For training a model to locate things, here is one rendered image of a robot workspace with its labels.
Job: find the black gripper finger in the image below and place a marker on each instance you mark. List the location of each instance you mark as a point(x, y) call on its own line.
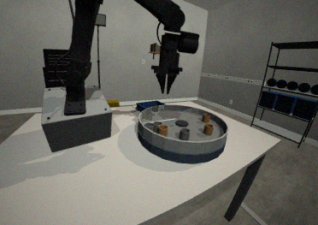
point(170, 77)
point(161, 80)

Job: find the grey metal bushing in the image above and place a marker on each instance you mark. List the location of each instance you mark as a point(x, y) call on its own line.
point(150, 126)
point(184, 135)
point(156, 127)

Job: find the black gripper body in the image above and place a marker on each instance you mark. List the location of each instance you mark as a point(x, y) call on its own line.
point(167, 62)

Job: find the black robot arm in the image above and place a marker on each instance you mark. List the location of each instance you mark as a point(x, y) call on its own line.
point(79, 65)

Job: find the bronze bushing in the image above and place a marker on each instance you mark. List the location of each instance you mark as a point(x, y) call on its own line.
point(208, 130)
point(163, 130)
point(205, 118)

